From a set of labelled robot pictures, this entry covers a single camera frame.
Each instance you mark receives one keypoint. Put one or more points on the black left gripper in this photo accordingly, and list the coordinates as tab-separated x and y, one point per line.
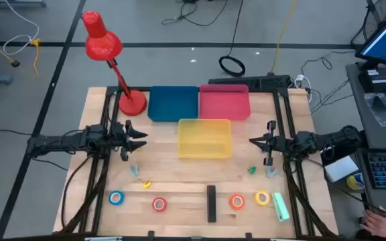
114	137

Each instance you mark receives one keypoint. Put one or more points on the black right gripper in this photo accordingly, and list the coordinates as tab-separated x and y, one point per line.
285	144

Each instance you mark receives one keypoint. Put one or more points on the small green stapler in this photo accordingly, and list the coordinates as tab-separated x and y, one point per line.
252	170

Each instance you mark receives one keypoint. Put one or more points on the light blue staple remover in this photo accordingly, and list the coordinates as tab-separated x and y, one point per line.
133	172
271	172

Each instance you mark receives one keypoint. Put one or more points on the small yellow stapler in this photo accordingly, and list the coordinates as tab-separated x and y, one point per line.
147	184

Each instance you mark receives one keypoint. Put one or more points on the red tape roll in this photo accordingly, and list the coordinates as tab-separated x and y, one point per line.
153	204

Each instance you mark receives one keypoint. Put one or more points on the mint green stapler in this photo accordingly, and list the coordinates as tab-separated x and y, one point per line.
280	207

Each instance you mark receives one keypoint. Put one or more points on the orange tape roll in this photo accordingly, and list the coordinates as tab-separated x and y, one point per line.
232	201

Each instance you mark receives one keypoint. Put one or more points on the black stapler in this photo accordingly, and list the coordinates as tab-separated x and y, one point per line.
211	204

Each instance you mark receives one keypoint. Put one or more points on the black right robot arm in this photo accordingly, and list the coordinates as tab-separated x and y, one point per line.
333	139

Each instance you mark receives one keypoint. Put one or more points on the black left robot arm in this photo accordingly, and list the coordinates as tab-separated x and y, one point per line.
55	142

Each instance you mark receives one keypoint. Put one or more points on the blue plastic bin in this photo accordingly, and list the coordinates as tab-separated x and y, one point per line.
173	103

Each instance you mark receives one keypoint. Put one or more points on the pink plastic bin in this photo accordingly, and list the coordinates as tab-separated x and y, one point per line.
224	102

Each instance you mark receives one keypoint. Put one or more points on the yellow translucent plastic bin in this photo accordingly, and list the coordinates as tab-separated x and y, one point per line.
204	139

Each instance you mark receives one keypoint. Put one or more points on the black box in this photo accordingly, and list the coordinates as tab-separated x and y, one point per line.
275	82

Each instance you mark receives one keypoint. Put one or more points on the black power strip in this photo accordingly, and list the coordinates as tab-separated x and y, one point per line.
233	81

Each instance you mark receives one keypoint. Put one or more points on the white box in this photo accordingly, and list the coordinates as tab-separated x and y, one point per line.
340	169

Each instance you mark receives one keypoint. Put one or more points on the black flat panel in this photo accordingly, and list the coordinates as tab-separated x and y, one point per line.
347	157

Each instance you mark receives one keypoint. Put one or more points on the red desk lamp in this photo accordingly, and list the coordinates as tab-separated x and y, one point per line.
102	43

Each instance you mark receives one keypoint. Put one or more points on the grey side desk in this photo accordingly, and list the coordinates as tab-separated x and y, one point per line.
377	137

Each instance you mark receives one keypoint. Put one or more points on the clear plastic bag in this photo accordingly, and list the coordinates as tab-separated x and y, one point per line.
382	110

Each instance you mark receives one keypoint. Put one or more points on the black mini computer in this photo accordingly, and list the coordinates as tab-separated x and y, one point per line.
377	80

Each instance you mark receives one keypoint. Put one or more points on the yellow pole with black foot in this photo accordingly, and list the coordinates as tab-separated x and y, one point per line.
15	63

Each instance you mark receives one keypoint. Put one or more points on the person's hand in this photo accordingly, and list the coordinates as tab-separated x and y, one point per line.
380	224

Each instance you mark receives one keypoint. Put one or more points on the black floor fan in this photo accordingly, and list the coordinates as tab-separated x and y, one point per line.
374	23

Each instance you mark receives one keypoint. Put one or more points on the grey rolling platform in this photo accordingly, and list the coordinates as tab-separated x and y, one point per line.
12	3

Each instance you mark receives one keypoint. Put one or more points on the black aluminium table frame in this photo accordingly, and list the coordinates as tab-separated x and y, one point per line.
112	89

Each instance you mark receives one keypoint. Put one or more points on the silver aluminium rail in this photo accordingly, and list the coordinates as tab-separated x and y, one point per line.
283	239
102	239

